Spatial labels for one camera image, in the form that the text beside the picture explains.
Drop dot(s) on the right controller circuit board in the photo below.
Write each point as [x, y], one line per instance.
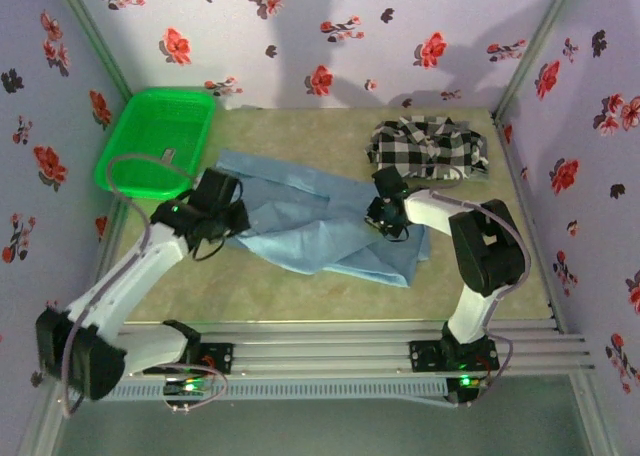
[465, 382]

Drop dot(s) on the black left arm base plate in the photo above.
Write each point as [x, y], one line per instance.
[222, 358]

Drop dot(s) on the black white plaid shirt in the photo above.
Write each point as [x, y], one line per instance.
[425, 148]

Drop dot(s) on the small grey basket label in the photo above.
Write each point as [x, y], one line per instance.
[169, 153]

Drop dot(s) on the left controller circuit board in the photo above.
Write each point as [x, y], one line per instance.
[189, 387]

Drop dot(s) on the right aluminium corner post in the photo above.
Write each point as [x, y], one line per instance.
[537, 36]

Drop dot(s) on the aluminium corner post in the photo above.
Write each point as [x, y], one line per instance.
[95, 36]
[537, 36]

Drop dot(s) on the green plastic basket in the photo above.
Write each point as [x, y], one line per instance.
[150, 136]

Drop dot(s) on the light blue long sleeve shirt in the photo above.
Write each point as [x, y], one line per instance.
[310, 226]

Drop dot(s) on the left aluminium corner post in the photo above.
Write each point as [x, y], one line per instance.
[95, 36]

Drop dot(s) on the aluminium rail frame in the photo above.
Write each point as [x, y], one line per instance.
[325, 351]

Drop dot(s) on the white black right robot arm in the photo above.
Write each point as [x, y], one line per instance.
[435, 211]

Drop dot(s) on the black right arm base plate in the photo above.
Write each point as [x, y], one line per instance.
[425, 356]

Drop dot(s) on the controller circuit board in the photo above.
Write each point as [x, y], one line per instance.
[189, 387]
[465, 382]

